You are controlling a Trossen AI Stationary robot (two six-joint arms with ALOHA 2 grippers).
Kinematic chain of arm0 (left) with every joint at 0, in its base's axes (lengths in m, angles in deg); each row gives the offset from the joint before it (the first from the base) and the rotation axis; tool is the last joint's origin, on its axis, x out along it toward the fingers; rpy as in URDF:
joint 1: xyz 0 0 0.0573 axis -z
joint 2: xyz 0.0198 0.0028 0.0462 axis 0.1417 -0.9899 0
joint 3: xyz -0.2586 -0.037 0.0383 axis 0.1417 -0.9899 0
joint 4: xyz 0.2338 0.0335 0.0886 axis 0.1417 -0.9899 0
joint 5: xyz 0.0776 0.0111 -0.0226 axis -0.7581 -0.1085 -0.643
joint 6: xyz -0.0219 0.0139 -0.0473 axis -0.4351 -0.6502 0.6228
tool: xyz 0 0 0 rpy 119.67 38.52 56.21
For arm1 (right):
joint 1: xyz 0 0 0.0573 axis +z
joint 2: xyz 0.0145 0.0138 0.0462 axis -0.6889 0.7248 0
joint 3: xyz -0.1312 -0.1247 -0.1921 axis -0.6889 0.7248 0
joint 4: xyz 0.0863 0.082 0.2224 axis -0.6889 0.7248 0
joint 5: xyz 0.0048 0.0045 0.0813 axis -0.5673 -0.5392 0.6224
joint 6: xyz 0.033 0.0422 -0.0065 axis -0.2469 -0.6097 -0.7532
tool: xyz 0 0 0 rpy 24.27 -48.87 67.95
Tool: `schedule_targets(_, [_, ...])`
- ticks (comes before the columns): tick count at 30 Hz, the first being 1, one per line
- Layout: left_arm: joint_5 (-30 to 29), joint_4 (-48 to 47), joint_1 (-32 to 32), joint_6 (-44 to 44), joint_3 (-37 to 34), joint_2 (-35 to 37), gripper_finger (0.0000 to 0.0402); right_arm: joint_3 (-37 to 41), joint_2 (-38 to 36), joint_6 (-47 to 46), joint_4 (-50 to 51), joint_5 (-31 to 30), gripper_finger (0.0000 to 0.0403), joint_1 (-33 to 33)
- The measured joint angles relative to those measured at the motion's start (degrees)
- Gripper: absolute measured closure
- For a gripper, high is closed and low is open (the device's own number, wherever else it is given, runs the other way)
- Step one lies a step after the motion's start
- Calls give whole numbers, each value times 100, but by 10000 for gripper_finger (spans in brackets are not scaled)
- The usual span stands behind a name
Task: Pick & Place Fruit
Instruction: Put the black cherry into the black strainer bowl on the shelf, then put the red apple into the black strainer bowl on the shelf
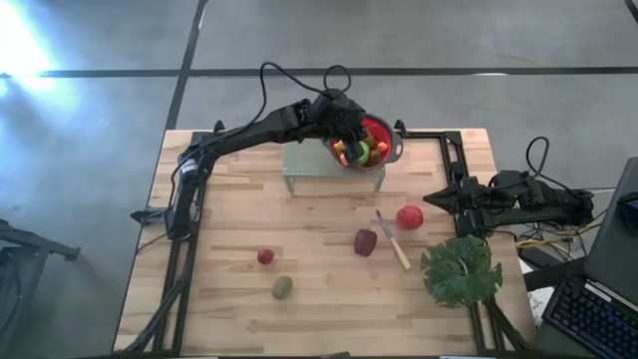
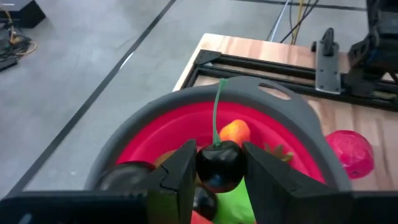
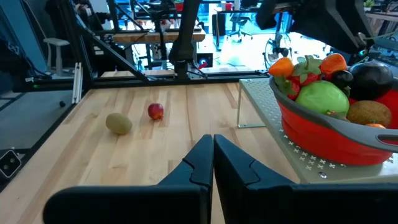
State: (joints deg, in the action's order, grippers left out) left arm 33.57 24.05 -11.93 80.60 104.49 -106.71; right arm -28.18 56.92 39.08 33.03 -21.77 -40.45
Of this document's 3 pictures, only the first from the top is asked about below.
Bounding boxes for black aluminium rig frame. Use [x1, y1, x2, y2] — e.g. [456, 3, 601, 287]
[113, 119, 532, 358]

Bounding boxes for yellow cable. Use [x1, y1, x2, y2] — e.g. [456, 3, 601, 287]
[514, 220, 607, 250]

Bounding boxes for bright red round fruit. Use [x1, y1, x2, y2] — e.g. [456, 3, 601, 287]
[396, 204, 426, 231]

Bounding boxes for orange mandarin with green leaves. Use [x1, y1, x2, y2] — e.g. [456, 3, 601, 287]
[367, 142, 390, 169]

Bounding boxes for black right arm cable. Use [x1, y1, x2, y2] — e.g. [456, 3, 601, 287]
[524, 135, 594, 200]

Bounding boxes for white paper sheet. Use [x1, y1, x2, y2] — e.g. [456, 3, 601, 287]
[526, 286, 552, 328]

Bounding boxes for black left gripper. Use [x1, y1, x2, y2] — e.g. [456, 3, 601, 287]
[311, 89, 374, 166]

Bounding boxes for dark red bell pepper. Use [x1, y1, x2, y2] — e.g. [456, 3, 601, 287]
[354, 228, 379, 258]

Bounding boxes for dark metal stand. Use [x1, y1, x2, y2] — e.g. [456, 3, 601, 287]
[0, 216, 82, 359]

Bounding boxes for red collapsible colander bowl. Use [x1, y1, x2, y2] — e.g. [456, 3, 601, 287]
[323, 113, 404, 175]

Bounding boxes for olive green oval fruit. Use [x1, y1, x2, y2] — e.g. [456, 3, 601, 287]
[271, 275, 294, 301]

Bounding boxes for pale green perforated metal shelf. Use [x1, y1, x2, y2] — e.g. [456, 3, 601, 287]
[281, 137, 387, 193]

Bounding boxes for green potted plant white pot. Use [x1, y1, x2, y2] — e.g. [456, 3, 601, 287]
[420, 234, 504, 309]

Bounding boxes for knife with wooden handle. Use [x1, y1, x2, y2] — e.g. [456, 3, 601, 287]
[375, 208, 413, 271]

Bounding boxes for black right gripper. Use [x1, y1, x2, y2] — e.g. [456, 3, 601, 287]
[422, 175, 495, 226]

